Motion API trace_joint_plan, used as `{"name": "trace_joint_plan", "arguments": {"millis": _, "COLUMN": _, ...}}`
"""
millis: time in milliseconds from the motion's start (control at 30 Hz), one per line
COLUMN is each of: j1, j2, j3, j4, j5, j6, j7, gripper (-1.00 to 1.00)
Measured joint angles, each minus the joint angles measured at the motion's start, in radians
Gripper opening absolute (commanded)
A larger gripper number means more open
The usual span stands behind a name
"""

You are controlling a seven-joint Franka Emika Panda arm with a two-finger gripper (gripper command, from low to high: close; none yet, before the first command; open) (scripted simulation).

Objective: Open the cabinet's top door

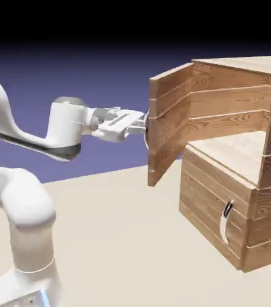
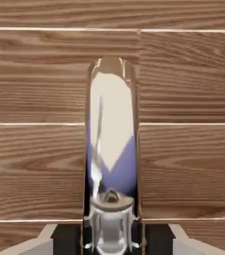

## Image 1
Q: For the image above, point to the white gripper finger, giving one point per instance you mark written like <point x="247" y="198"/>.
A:
<point x="136" y="130"/>
<point x="141" y="121"/>

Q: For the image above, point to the tall wood cabinet door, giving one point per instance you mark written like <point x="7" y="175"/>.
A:
<point x="166" y="124"/>

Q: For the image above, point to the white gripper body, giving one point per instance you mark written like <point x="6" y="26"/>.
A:
<point x="116" y="128"/>

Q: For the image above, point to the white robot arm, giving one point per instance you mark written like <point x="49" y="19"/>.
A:
<point x="27" y="206"/>

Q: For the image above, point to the short wood cabinet door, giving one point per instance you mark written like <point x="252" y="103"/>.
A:
<point x="212" y="203"/>

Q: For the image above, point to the light wood cabinet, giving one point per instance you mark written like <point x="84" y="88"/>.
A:
<point x="231" y="100"/>

